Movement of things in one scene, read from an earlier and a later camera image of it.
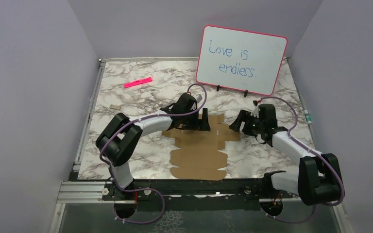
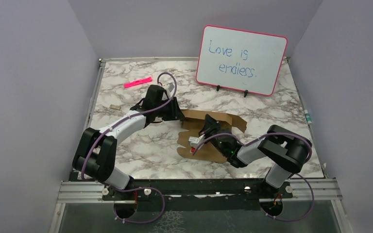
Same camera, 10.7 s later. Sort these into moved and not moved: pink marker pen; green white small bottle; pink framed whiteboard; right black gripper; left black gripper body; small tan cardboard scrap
Moved: right black gripper; left black gripper body
Not moved: pink marker pen; green white small bottle; pink framed whiteboard; small tan cardboard scrap
